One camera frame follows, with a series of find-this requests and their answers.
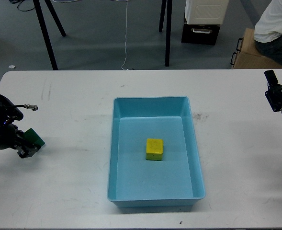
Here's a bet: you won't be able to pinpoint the black tripod legs left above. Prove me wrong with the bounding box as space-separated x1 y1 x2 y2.
33 0 66 70

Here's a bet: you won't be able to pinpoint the white hanging cable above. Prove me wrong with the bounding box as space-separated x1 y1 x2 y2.
121 0 135 71

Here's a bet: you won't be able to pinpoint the white plastic container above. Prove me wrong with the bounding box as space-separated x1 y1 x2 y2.
185 0 229 25

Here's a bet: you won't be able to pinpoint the black cable on floor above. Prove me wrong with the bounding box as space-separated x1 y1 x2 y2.
8 0 36 12

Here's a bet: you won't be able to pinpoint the black tripod legs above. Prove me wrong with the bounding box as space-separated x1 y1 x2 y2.
33 0 66 70
158 0 173 67

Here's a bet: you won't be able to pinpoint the person in white shirt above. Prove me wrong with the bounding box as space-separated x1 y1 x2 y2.
254 0 282 65

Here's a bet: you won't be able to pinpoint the light blue plastic box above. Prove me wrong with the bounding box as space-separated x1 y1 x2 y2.
107 96 206 207

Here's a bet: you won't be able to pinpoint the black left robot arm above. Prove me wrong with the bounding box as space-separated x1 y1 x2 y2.
0 94 45 159

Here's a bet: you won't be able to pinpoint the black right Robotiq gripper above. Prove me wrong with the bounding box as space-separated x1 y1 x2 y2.
264 70 282 112

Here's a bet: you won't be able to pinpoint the brown cardboard box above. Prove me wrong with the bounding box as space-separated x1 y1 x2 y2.
230 28 282 69

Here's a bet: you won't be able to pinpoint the black storage case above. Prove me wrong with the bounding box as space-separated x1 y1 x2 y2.
181 19 221 46

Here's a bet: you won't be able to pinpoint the green block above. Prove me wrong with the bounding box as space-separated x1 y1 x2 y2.
23 128 45 149

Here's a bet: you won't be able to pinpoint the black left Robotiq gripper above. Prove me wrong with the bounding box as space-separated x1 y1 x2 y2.
0 124 41 159

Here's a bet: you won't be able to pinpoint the black tripod legs right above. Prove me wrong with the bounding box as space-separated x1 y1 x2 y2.
158 0 173 67

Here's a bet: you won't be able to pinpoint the yellow block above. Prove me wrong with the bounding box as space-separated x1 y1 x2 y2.
146 138 163 161

